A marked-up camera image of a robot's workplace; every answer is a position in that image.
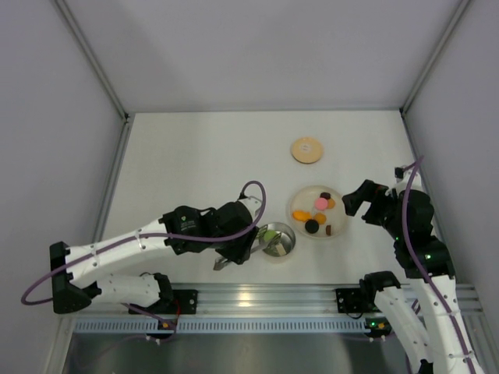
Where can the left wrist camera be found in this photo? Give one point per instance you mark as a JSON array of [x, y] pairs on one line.
[[251, 203]]

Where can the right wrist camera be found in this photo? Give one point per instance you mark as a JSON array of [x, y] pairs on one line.
[[402, 176]]

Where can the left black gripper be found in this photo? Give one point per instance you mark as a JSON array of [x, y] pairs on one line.
[[240, 248]]

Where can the green round food piece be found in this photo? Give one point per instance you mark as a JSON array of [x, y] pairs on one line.
[[268, 236]]

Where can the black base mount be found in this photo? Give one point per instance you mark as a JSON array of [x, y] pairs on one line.
[[178, 302], [350, 301]]

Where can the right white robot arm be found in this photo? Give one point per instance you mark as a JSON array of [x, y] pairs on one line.
[[432, 332]]

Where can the white tofu piece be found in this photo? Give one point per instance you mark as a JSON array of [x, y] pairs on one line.
[[278, 251]]

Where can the orange round food piece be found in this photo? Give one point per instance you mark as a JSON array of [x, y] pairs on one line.
[[331, 203]]

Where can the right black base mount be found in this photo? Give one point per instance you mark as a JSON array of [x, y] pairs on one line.
[[350, 301]]

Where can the metal tongs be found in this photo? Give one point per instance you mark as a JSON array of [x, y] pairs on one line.
[[221, 262]]

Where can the aluminium rail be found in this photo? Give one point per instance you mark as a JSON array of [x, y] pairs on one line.
[[273, 300]]

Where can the beige round lid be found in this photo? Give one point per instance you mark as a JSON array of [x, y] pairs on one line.
[[307, 150]]

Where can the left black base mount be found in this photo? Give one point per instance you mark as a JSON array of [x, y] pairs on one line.
[[178, 302]]

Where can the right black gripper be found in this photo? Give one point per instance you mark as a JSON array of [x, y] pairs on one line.
[[371, 204]]

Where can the black round food piece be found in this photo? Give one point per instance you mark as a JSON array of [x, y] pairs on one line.
[[312, 226]]

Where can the slotted cable duct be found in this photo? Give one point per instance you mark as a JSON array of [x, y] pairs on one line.
[[187, 325]]

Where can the orange carrot slice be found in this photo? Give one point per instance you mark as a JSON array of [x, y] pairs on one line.
[[300, 215], [320, 218]]

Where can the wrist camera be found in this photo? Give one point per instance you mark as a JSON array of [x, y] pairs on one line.
[[251, 203], [402, 176]]

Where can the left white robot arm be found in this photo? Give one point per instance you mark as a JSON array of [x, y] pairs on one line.
[[90, 274]]

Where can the round metal lunch box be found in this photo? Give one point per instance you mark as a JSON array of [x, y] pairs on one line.
[[288, 240]]

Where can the cream plate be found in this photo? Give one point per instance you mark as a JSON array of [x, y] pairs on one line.
[[304, 200]]

